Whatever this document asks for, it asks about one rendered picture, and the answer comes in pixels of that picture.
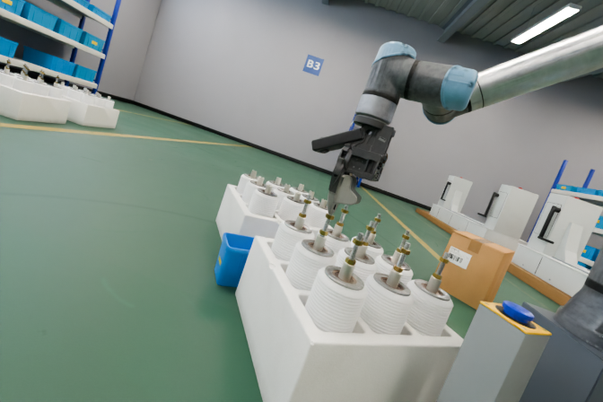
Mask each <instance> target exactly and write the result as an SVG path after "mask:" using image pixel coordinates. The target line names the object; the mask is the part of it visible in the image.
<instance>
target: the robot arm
mask: <svg viewBox="0 0 603 402"><path fill-rule="evenodd" d="M415 57H416V52H415V50H414V49H413V48H412V47H410V46H409V45H405V44H403V43H402V42H396V41H391V42H387V43H385V44H383V45H382V46H381V47H380V50H379V52H378V54H377V56H376V58H375V61H374V62H373V63H372V65H371V72H370V74H369V77H368V80H367V83H366V85H365V87H364V90H363V95H362V97H361V99H360V101H359V104H358V107H357V110H356V112H355V114H356V115H357V116H355V117H354V123H355V124H356V125H358V126H360V127H361V128H357V129H354V130H350V131H346V132H343V133H339V134H335V135H330V136H326V137H321V138H319V139H315V140H312V141H311V146H312V150H313V151H315V152H318V153H328V152H330V151H335V150H338V149H342V150H341V152H340V154H339V155H338V158H337V161H336V166H335V168H334V170H333V173H332V177H331V180H330V184H329V189H328V202H327V205H328V213H329V214H332V212H333V209H334V210H335V211H336V209H337V207H338V205H339V204H343V205H357V204H359V203H360V202H361V200H362V197H361V195H360V194H359V193H358V192H357V191H356V190H355V186H356V183H357V179H356V177H358V178H361V179H367V180H370V181H375V182H376V181H379V179H380V175H381V173H382V171H383V168H384V165H385V163H386V161H387V159H388V154H387V150H388V148H389V144H390V141H391V138H392V137H394V135H395V133H396V130H395V129H394V127H389V126H387V125H389V124H390V123H391V121H392V119H393V116H394V114H395V111H396V108H397V106H398V103H399V100H400V98H402V99H405V100H408V101H415V102H420V103H422V105H423V113H424V115H425V117H426V118H427V119H428V120H429V121H430V122H432V123H433V124H435V125H444V124H447V123H450V122H451V121H452V120H453V119H454V118H455V117H457V116H460V115H463V114H466V113H469V112H471V111H474V110H477V109H481V108H484V107H487V106H490V105H493V104H495V103H498V102H501V101H506V100H508V99H511V98H514V97H517V96H520V95H522V94H525V93H528V92H533V91H535V90H538V89H541V88H544V87H547V86H549V85H552V84H555V83H560V82H562V81H565V80H568V79H571V78H573V77H576V76H579V75H582V74H586V73H589V72H592V71H595V70H598V69H600V68H603V25H601V26H598V27H597V28H594V29H591V30H589V31H585V32H583V33H580V34H578V35H575V36H572V37H570V38H568V39H564V40H561V41H559V42H556V43H555V44H552V45H549V46H547V47H544V48H541V49H538V50H536V51H533V52H530V53H528V54H526V55H524V56H521V57H517V58H514V59H512V60H510V61H507V62H505V63H502V64H499V65H498V66H493V67H491V68H488V69H486V70H484V71H481V72H479V73H478V72H477V71H476V70H474V69H469V68H465V67H462V66H451V65H444V64H438V63H433V62H426V61H421V60H418V59H415ZM370 132H371V134H370V135H369V133H370ZM385 155H387V156H385ZM353 174H354V175H355V176H356V177H354V176H352V175H353ZM335 211H334V212H335ZM554 320H555V321H556V322H557V323H558V324H559V325H560V326H562V327H563V328H565V329H566V330H567V331H569V332H570V333H572V334H573V335H575V336H576V337H578V338H579V339H580V340H582V341H584V342H585V343H587V344H589V345H591V346H593V347H594V348H596V349H598V350H599V351H600V352H602V353H603V245H602V247H601V250H600V252H599V254H598V256H597V258H596V260H595V262H594V264H593V266H592V268H591V270H590V272H589V274H588V277H587V279H586V281H585V283H584V285H583V287H582V288H581V289H580V290H579V291H578V292H577V293H576V294H575V295H574V296H573V297H572V298H571V299H570V300H569V301H568V302H567V303H566V304H565V305H564V306H560V307H559V308H558V309H557V311H556V313H555V315H554Z"/></svg>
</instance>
